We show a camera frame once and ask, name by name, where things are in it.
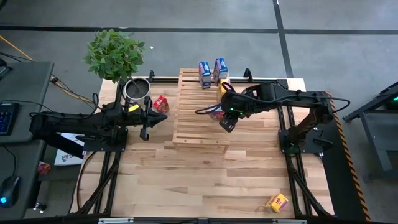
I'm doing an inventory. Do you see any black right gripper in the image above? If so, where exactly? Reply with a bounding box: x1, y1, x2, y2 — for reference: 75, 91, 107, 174
219, 91, 250, 134

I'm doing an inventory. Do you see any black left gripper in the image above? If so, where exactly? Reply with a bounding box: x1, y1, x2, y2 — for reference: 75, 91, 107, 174
128, 96, 168, 142

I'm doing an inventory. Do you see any red Froot Loops box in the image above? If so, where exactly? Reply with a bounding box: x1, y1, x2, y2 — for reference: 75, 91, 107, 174
208, 109, 225, 123
152, 95, 170, 114

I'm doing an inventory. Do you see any yellow Corn Pops box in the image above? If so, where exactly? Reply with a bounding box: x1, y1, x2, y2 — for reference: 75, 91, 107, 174
264, 193, 289, 214
217, 78, 233, 103

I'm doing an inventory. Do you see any blue Frosted Flakes box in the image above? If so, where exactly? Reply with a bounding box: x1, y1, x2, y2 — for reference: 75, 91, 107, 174
198, 61, 213, 90
213, 57, 229, 86

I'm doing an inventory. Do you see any wooden slatted shelf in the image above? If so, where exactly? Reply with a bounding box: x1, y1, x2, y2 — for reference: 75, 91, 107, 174
172, 68, 231, 154

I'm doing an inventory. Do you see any green plant in white pot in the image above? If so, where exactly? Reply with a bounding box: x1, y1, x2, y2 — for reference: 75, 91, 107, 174
84, 28, 152, 108

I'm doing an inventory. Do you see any white printed box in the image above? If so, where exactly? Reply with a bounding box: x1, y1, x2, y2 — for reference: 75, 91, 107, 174
54, 133, 85, 167

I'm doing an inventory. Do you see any black desk leg bar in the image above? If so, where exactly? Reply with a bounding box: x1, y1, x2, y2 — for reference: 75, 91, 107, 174
34, 133, 85, 160

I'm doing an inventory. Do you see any red snack packet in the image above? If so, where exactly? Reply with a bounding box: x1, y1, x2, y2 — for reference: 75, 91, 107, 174
37, 161, 52, 175

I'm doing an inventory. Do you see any grey desk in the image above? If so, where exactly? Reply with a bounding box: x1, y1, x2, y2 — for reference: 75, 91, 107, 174
0, 60, 55, 144
0, 139, 47, 220

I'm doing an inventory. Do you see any black mat with striped edge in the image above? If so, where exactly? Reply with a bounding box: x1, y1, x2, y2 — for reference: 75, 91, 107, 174
306, 90, 371, 222

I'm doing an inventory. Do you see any metal caster wheel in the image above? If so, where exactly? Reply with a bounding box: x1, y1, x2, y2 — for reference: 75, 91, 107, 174
32, 202, 47, 214

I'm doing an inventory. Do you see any black keyboard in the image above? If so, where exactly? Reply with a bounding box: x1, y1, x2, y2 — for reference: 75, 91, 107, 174
0, 101, 20, 136

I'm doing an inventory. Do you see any grey metal cart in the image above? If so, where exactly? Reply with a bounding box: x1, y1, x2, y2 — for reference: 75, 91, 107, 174
341, 81, 398, 181

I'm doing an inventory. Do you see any black desk device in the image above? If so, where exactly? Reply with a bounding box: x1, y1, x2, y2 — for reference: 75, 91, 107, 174
0, 58, 13, 80

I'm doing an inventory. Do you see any black computer mouse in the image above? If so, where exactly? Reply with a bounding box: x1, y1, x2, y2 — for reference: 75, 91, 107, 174
0, 175, 21, 208

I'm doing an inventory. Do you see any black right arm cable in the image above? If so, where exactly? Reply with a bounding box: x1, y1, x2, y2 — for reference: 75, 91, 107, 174
195, 81, 351, 116

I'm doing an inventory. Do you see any black power cable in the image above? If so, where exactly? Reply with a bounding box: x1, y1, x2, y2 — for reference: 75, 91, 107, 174
50, 76, 100, 123

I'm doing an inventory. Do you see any silver metal bracket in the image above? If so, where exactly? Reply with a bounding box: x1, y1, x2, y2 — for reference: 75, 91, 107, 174
272, 219, 308, 224
98, 217, 135, 224

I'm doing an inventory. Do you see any yellow cable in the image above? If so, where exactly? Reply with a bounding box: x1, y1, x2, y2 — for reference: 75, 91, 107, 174
0, 35, 97, 105

